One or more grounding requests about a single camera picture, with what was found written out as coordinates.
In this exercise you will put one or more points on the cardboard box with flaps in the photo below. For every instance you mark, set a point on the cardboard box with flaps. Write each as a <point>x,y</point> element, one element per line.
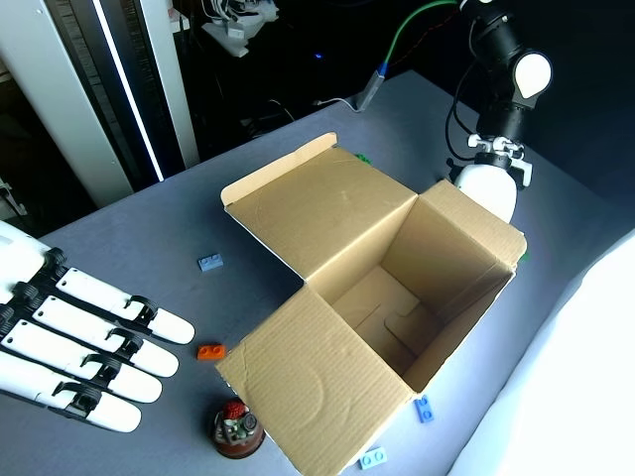
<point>307,218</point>

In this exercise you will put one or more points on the small orange toy brick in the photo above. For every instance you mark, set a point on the small orange toy brick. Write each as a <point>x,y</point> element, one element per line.
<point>212,352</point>

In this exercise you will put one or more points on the white backdrop cloth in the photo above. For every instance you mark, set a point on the white backdrop cloth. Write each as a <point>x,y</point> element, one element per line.
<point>570,372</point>

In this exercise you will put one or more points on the white plastic device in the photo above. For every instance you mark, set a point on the white plastic device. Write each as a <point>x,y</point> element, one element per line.
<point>233,37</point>

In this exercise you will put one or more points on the light blue toy brick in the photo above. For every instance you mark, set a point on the light blue toy brick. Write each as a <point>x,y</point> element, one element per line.
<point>373,459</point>

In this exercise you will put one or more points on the white cabinet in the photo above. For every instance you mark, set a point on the white cabinet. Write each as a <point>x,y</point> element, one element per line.
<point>30,74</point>

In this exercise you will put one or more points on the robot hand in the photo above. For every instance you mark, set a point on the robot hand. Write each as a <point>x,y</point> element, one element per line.
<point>488,191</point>
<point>74,337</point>

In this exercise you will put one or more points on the chocolate toy cake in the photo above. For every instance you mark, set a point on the chocolate toy cake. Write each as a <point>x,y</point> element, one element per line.
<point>238,439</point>

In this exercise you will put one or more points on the grey table cloth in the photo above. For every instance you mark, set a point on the grey table cloth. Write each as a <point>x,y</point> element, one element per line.
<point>124,248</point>

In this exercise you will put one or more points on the grey adapter with blue tip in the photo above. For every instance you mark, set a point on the grey adapter with blue tip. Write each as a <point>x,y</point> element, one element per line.
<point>371,89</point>

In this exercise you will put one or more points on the green toy brick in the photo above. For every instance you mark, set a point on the green toy brick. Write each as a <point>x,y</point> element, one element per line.
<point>362,158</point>
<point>524,256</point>

